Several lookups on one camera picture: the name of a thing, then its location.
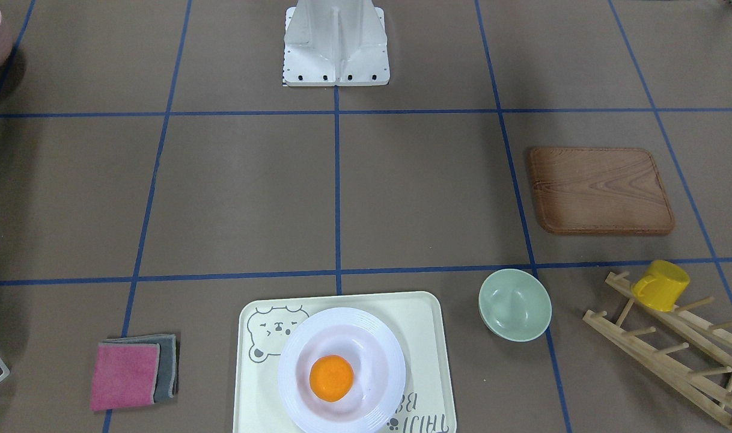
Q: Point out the white ceramic plate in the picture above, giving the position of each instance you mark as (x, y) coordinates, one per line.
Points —
(376, 357)

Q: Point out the orange fruit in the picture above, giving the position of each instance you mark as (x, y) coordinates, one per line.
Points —
(331, 377)

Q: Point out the cream bear tray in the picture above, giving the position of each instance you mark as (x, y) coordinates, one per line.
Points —
(415, 318)

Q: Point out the wooden brown tray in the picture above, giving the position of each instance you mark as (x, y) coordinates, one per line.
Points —
(605, 191)

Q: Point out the light green bowl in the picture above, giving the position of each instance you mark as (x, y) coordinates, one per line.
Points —
(514, 305)

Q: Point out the pink grey cloth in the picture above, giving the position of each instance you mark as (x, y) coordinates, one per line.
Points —
(134, 372)

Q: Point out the yellow plastic cup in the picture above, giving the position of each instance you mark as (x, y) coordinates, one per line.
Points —
(661, 285)

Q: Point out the wooden dish rack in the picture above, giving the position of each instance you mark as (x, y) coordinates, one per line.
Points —
(689, 353)

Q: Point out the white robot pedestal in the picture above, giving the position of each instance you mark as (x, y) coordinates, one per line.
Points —
(335, 43)

